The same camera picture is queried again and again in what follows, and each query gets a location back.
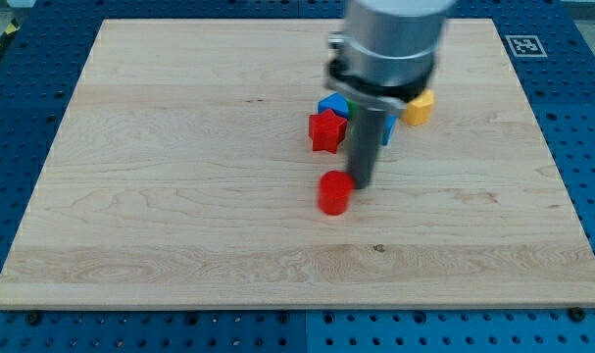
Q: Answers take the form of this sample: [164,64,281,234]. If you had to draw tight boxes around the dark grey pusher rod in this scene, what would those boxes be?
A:
[345,105,387,189]

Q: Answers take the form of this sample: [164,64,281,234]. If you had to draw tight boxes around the black silver tool flange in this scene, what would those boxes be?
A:
[325,31,435,115]

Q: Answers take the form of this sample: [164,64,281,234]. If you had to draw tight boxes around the red cylinder block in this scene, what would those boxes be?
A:
[317,171,355,216]

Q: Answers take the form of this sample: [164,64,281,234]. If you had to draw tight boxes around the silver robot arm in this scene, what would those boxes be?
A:
[324,0,457,189]

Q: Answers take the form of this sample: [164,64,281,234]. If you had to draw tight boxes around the wooden board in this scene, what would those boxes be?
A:
[0,19,595,310]

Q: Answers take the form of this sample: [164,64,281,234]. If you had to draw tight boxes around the green block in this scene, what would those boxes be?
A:
[347,100,358,128]

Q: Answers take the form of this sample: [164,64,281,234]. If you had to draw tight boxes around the blue block behind rod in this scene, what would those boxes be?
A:
[381,115,397,146]

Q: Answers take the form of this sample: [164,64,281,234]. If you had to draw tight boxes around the blue rounded block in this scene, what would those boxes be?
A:
[317,92,349,119]

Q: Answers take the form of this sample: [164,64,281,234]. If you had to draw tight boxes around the red star block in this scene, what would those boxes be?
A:
[308,109,347,154]

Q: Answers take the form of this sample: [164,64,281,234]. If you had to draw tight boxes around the yellow hexagon block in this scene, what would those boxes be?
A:
[402,89,435,126]

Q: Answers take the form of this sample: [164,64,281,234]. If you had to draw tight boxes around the white fiducial marker tag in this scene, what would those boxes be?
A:
[506,34,547,58]

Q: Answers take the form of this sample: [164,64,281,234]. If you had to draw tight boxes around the black bolt right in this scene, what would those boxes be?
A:
[568,307,586,323]

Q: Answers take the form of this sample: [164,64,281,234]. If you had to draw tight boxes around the black bolt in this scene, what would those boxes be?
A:
[25,311,41,326]
[568,307,586,323]

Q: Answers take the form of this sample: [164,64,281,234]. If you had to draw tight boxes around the black bolt left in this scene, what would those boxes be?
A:
[25,311,41,326]

